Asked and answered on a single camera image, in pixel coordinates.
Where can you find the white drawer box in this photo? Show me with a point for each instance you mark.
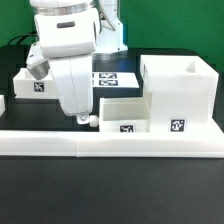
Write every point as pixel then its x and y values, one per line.
pixel 122 115
pixel 27 87

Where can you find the white L-shaped fence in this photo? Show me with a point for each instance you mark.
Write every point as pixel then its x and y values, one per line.
pixel 38 127

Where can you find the white front drawer box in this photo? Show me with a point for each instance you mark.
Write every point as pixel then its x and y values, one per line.
pixel 122 115

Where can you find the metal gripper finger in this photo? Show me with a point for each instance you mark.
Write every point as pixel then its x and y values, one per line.
pixel 83 119

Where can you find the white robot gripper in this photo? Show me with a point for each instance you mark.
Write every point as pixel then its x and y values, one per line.
pixel 65 48

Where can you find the white marker sheet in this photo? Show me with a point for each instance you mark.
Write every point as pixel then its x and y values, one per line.
pixel 114 80

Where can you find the white rear drawer box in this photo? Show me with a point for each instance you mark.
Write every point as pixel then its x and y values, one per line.
pixel 27 87

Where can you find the white drawer cabinet housing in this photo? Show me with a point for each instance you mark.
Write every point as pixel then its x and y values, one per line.
pixel 180 90

